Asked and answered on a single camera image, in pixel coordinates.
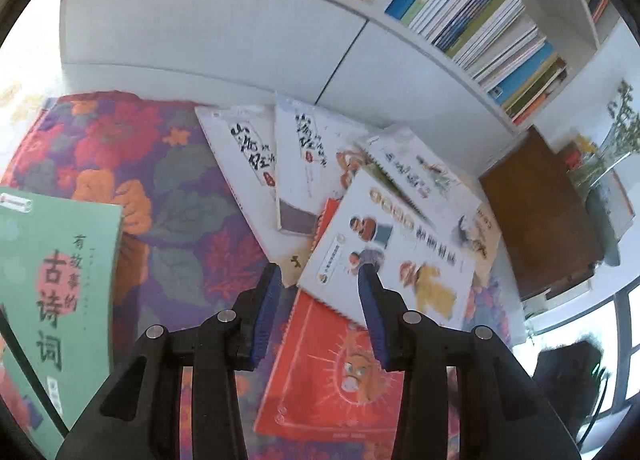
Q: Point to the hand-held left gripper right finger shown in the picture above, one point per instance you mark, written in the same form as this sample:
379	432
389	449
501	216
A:
372	320

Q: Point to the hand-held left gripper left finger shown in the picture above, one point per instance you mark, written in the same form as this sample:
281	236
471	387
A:
265	320

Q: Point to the white book with cartoon children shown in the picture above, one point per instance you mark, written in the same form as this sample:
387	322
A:
415	260

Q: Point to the orange-red framed cover book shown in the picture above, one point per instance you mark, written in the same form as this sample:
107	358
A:
320	380

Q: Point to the white book with orange animal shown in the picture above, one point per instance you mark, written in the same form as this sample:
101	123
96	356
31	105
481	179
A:
320	175

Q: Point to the white spiral edge book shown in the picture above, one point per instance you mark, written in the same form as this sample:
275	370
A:
410	160

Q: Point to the white mermaid cover book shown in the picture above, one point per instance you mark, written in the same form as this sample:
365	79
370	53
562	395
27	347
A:
235	155

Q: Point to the stack of books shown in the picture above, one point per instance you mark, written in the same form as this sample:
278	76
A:
60	265

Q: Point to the floral purple blanket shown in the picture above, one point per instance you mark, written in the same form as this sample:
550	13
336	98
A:
175	220

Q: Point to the brown wooden cabinet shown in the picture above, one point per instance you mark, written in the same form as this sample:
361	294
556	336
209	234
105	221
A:
540	220

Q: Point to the white bookshelf cabinet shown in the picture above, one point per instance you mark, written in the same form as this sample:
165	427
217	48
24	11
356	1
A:
225	25

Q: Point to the dark window frame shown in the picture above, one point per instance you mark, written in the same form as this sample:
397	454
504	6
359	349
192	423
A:
625	320

